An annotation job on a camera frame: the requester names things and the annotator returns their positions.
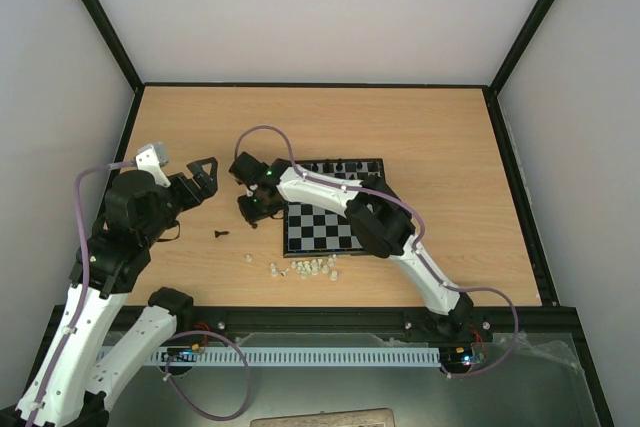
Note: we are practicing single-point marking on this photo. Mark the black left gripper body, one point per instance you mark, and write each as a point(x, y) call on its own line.
point(190, 198)

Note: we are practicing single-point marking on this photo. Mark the light blue cable duct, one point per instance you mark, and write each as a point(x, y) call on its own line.
point(301, 356)

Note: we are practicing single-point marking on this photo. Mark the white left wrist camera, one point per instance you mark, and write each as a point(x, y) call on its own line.
point(152, 158)

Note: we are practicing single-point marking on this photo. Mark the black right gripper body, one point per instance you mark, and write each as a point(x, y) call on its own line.
point(255, 192)

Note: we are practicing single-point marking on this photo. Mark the black and grey chessboard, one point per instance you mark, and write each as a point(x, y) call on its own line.
point(310, 231)

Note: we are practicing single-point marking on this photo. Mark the small circuit board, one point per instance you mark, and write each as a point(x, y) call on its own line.
point(469, 355)

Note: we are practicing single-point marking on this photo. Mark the white chess pieces cluster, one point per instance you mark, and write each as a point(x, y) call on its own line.
point(315, 266)

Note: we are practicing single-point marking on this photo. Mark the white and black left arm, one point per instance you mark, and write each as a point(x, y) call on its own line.
point(74, 386)

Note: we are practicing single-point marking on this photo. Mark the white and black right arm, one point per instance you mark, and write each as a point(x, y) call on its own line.
point(382, 224)

